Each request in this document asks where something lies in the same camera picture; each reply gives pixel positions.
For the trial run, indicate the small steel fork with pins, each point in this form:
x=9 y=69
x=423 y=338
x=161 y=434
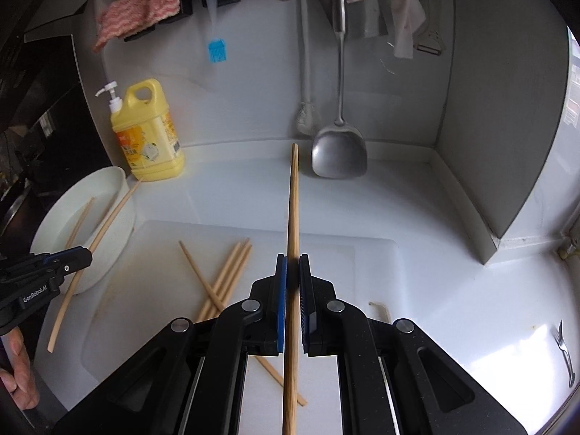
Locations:
x=564 y=351

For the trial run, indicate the pale pink rag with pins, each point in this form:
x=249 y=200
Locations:
x=398 y=4

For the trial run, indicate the person's left hand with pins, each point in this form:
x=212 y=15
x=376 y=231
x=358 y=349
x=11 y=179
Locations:
x=18 y=371

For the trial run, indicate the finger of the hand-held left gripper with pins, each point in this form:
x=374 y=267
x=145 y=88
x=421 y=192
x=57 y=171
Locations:
x=75 y=265
x=61 y=253

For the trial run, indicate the stainless steel spatula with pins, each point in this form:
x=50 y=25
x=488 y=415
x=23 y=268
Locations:
x=337 y=154

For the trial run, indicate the blue silicone basting brush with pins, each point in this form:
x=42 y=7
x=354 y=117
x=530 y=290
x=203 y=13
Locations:
x=216 y=52

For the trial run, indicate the steel vegetable peeler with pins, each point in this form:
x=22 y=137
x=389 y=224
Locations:
x=430 y=38

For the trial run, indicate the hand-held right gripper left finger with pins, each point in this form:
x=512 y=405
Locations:
x=282 y=303

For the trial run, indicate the black range hood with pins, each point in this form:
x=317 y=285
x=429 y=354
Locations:
x=50 y=68

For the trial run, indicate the pink striped dish cloth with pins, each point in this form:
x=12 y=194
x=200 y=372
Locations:
x=136 y=11

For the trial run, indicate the wooden chopstick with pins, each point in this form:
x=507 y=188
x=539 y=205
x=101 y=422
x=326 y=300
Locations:
x=236 y=276
x=81 y=222
x=293 y=199
x=231 y=272
x=199 y=274
x=113 y=217
x=226 y=267

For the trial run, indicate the white plastic cutting board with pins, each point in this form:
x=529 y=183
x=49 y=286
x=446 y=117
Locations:
x=340 y=258

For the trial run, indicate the yellow detergent pump bottle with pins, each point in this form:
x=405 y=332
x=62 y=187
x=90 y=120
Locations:
x=145 y=145

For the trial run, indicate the round white basin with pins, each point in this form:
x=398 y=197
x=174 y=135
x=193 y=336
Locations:
x=50 y=235

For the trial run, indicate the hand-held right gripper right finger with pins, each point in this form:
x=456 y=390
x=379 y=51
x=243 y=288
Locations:
x=306 y=303

